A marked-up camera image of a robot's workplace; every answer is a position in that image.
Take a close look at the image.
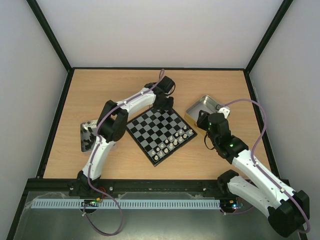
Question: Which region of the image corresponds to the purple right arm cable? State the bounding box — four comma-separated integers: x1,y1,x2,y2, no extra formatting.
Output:
219,98,312,234

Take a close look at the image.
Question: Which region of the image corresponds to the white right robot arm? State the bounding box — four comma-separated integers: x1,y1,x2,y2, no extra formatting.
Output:
196,108,310,238

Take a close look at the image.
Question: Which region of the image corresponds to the empty gold metal tin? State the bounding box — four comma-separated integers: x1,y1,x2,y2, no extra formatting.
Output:
184,95,221,136

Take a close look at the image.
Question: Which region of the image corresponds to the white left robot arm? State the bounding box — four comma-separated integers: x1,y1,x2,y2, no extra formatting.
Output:
69,76,176,197

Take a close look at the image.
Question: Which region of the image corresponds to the black aluminium frame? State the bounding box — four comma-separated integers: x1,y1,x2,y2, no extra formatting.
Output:
0,0,320,240

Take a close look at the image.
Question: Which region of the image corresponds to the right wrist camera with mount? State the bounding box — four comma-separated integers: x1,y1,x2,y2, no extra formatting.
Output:
215,104,231,119

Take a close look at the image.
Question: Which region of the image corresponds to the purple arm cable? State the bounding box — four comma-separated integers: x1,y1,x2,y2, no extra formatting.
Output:
87,68,166,193
219,98,312,234

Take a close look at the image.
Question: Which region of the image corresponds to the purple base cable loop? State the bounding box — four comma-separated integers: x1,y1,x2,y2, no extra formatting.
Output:
81,191,124,236

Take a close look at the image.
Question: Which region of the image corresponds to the light blue slotted cable duct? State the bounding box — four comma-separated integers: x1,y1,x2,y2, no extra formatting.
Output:
31,199,221,210

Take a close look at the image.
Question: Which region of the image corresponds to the pink tin with black pieces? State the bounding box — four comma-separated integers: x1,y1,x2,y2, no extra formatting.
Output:
80,119,98,153

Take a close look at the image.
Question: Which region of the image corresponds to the black and silver chessboard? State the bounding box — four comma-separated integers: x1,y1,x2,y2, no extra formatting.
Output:
126,107,198,167

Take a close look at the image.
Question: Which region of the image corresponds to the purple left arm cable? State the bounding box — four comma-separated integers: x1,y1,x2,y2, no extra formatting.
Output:
87,68,166,193

